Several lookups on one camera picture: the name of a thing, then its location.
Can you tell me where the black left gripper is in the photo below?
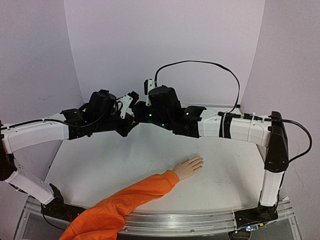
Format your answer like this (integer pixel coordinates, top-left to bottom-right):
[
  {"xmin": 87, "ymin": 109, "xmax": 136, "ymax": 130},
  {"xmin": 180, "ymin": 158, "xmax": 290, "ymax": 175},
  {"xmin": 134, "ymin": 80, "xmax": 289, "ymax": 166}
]
[{"xmin": 95, "ymin": 112, "xmax": 137, "ymax": 137}]

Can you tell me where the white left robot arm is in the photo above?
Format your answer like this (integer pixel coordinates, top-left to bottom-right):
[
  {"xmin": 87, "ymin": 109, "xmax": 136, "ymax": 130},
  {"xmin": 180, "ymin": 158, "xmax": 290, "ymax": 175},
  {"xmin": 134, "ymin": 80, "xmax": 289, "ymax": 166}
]
[{"xmin": 0, "ymin": 89, "xmax": 139, "ymax": 221}]

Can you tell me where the orange sleeved forearm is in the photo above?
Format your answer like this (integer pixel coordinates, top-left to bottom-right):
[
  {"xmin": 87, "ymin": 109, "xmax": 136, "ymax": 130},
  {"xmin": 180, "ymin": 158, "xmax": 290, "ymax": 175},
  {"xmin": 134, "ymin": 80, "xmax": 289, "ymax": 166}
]
[{"xmin": 60, "ymin": 170, "xmax": 180, "ymax": 240}]

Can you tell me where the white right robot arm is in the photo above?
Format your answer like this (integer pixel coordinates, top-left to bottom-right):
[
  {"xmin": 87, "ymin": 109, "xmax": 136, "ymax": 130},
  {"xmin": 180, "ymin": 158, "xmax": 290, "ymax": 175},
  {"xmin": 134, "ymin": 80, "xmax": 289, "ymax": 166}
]
[{"xmin": 132, "ymin": 86, "xmax": 289, "ymax": 231}]

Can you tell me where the mannequin hand with long nails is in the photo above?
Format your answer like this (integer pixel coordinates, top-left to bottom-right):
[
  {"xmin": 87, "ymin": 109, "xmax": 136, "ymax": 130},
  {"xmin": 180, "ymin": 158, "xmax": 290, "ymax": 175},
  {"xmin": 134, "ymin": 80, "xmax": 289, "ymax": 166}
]
[{"xmin": 172, "ymin": 155, "xmax": 204, "ymax": 181}]

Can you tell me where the aluminium back edge strip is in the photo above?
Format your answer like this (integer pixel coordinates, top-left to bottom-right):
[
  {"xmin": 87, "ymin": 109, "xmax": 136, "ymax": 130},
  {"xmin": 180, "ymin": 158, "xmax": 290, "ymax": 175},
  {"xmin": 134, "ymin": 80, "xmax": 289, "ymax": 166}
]
[{"xmin": 181, "ymin": 103, "xmax": 241, "ymax": 109}]

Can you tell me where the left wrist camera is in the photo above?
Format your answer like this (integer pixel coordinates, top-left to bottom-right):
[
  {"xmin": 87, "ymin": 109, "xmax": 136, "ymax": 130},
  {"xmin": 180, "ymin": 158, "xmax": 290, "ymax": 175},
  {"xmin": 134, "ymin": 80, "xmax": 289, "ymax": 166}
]
[{"xmin": 117, "ymin": 91, "xmax": 139, "ymax": 119}]

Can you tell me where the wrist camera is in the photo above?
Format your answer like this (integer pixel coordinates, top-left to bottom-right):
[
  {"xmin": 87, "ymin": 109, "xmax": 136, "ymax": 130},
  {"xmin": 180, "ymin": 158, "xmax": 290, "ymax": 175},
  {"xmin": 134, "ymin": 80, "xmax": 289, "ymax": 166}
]
[
  {"xmin": 117, "ymin": 91, "xmax": 139, "ymax": 119},
  {"xmin": 144, "ymin": 78, "xmax": 157, "ymax": 107}
]

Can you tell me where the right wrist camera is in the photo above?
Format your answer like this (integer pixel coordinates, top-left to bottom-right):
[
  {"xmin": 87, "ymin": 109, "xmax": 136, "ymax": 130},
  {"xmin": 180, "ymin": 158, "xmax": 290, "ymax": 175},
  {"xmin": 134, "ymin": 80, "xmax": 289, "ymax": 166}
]
[{"xmin": 144, "ymin": 78, "xmax": 157, "ymax": 107}]

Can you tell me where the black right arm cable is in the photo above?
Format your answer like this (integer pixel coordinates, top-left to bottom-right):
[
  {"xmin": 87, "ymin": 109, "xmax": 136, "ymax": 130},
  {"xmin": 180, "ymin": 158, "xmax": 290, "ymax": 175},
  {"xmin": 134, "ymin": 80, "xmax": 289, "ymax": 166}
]
[{"xmin": 154, "ymin": 60, "xmax": 313, "ymax": 163}]

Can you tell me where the aluminium table front rail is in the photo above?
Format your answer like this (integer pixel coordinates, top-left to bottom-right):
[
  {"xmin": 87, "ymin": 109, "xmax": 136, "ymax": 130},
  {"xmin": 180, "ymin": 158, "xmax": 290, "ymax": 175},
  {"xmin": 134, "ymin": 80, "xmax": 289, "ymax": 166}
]
[{"xmin": 13, "ymin": 198, "xmax": 302, "ymax": 240}]

